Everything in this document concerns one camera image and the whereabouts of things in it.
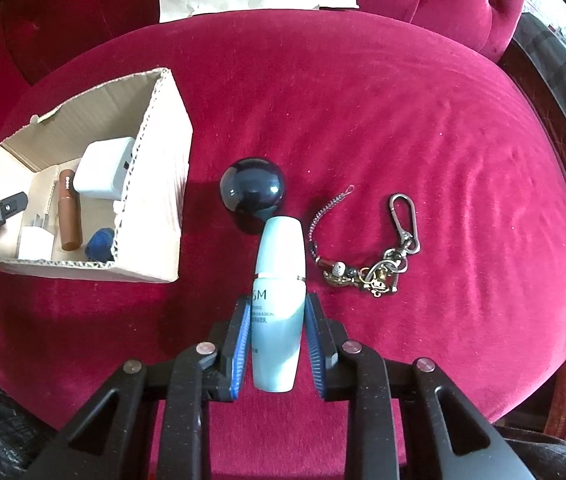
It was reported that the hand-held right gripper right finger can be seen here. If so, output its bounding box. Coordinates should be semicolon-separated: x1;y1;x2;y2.
304;294;538;480

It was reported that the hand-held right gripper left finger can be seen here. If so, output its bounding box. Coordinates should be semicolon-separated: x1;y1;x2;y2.
33;294;254;480

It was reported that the small white plug charger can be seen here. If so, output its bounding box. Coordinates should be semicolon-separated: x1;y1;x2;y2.
17;214;55;261

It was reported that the copper lipstick tube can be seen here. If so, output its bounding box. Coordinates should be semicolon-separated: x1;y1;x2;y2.
57;170;83;252

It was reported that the metal keychain with charms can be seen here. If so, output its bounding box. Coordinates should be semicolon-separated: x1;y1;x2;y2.
307;186;421;298

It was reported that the light blue cosmetic bottle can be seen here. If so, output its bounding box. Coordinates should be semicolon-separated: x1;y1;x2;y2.
252;216;308;393

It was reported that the small blue round cap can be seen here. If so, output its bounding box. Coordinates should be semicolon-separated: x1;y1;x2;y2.
86;228;115;262

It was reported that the white power adapter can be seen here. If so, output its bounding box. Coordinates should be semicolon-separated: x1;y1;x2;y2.
73;137;136;201

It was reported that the dark glossy ball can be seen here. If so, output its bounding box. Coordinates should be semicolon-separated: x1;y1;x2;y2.
219;157;287;224

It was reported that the cardboard box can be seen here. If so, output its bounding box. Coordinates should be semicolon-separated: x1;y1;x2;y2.
0;67;194;285

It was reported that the dark plaid cloth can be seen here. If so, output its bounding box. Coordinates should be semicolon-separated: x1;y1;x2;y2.
0;360;74;480

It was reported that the red velvet tufted sofa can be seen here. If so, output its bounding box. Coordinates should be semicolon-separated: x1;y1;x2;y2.
0;0;566;480

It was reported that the dark grey striped furniture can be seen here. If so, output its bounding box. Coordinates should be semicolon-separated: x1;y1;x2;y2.
510;10;566;161

